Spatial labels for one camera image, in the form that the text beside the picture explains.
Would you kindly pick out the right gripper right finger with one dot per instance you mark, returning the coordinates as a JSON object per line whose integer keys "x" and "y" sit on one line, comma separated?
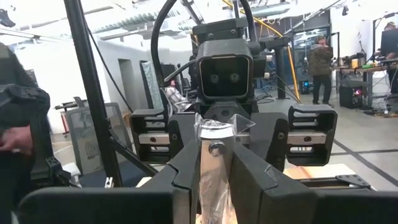
{"x": 311, "y": 208}

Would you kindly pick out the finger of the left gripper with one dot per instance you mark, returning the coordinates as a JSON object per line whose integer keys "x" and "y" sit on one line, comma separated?
{"x": 182, "y": 130}
{"x": 267, "y": 133}

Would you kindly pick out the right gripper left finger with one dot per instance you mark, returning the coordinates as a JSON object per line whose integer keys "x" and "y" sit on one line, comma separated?
{"x": 124, "y": 205}

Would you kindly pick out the silver nail clipper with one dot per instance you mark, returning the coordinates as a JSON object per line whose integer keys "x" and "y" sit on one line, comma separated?
{"x": 214, "y": 174}

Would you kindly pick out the silver aluminium profile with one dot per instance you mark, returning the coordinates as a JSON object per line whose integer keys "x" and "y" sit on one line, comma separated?
{"x": 109, "y": 183}

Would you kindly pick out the person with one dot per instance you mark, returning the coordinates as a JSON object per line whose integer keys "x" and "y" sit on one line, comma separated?
{"x": 177, "y": 99}
{"x": 320, "y": 62}
{"x": 18, "y": 93}
{"x": 391, "y": 25}

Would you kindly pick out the computer tower with lights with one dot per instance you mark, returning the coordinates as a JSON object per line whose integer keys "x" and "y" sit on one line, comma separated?
{"x": 304, "y": 87}

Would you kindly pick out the silver reflective panel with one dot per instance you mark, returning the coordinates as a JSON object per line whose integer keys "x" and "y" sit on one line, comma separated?
{"x": 152, "y": 84}

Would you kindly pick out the black floor box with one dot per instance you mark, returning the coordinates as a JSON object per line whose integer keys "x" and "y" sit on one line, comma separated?
{"x": 349, "y": 98}

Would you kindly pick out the mesh office chair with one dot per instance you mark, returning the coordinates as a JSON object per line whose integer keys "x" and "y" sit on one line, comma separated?
{"x": 81, "y": 137}

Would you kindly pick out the cluttered work desk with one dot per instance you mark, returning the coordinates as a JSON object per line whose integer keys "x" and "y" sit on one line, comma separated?
{"x": 367, "y": 69}

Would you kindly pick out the black computer monitor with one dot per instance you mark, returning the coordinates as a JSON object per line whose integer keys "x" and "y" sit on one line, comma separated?
{"x": 390, "y": 42}

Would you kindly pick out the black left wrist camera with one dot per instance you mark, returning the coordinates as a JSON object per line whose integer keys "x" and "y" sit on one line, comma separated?
{"x": 224, "y": 77}

